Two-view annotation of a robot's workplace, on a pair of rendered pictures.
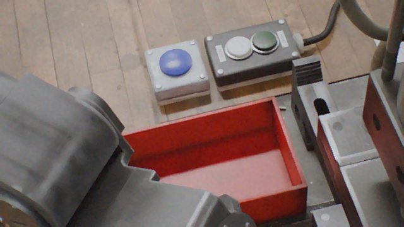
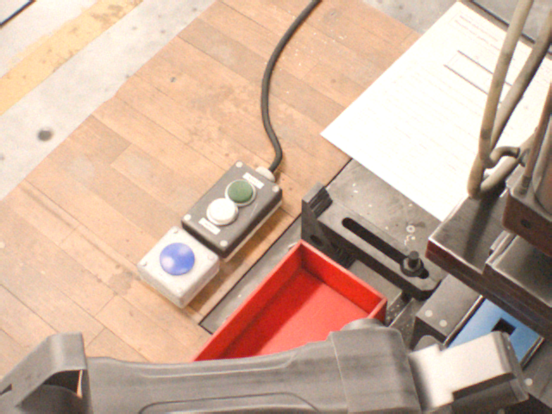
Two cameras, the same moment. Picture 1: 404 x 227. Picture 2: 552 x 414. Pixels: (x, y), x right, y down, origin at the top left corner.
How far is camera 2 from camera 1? 55 cm
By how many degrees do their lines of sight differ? 24
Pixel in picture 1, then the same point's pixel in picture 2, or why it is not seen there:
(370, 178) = (516, 262)
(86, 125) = (393, 341)
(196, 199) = (489, 341)
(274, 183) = (341, 314)
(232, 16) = (178, 183)
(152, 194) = (452, 358)
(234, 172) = (301, 326)
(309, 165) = not seen: hidden behind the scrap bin
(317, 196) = not seen: hidden behind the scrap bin
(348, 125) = (453, 232)
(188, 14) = (135, 204)
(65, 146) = (397, 362)
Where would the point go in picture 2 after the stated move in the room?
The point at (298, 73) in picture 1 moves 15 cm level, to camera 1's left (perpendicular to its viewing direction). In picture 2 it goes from (313, 206) to (211, 292)
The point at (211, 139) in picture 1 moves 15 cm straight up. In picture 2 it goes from (260, 310) to (257, 242)
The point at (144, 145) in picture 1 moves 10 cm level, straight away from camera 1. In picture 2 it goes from (215, 351) to (144, 300)
